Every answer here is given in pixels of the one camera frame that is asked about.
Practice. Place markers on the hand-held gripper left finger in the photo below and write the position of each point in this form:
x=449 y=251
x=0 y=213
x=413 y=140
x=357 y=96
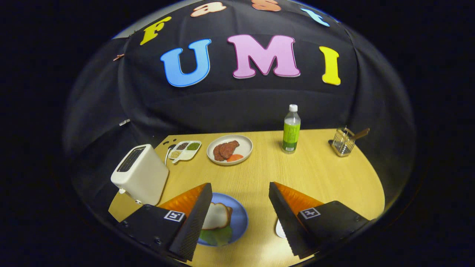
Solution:
x=193 y=226

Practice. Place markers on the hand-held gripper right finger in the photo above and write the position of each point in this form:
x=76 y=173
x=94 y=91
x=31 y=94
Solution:
x=287 y=222

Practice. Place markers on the bread slice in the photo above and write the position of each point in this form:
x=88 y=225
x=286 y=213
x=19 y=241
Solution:
x=217 y=217

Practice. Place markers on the green lettuce leaf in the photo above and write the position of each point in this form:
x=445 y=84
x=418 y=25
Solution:
x=217 y=236

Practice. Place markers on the white square plate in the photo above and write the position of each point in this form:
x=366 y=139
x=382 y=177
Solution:
x=279 y=228

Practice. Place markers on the blue plate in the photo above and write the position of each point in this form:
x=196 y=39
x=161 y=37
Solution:
x=239 y=218

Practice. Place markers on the white toaster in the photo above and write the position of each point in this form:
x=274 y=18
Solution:
x=144 y=181

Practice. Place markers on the white compartment dish with beans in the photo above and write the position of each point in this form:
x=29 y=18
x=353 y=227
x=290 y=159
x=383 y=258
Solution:
x=185 y=154

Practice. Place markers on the brown meat slice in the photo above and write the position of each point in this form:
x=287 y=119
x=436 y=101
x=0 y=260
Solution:
x=217 y=152
x=229 y=148

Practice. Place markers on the red tomato slice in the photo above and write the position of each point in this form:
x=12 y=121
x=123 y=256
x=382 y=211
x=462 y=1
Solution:
x=235 y=157

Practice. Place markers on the round white plate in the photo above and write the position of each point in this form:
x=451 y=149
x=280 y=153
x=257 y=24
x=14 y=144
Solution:
x=243 y=146

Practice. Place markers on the green label plastic bottle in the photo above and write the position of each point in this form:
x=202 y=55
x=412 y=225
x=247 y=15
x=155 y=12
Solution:
x=291 y=133

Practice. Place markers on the white clip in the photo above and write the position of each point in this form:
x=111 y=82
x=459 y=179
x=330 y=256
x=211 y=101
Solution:
x=124 y=122

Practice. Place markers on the pink clip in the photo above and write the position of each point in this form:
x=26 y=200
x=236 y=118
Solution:
x=118 y=57

